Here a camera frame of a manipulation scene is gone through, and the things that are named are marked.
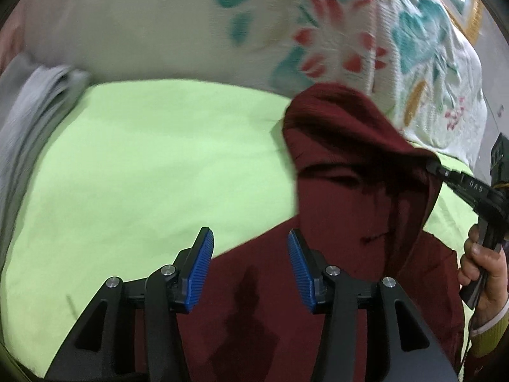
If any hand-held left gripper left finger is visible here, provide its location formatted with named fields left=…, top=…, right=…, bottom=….
left=44, top=227, right=215, bottom=382

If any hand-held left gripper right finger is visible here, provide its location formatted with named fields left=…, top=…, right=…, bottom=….
left=287, top=229, right=462, bottom=382

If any gold framed wall picture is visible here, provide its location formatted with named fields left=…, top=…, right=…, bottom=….
left=406, top=0, right=484, bottom=46

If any folded grey cloth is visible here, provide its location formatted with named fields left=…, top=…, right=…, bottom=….
left=0, top=53, right=90, bottom=255

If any person's right hand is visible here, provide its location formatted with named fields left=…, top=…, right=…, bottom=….
left=457, top=223, right=509, bottom=327

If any dark red knit sweater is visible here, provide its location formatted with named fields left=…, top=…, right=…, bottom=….
left=133, top=83, right=466, bottom=382

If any light green bed sheet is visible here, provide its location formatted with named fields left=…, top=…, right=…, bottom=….
left=0, top=81, right=484, bottom=378

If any white floral quilt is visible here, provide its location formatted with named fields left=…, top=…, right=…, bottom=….
left=16, top=0, right=488, bottom=168

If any person's right forearm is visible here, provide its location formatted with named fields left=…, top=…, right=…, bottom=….
left=466, top=292, right=509, bottom=369

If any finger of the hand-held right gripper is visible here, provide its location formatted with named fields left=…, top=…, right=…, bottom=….
left=424, top=158, right=488, bottom=209

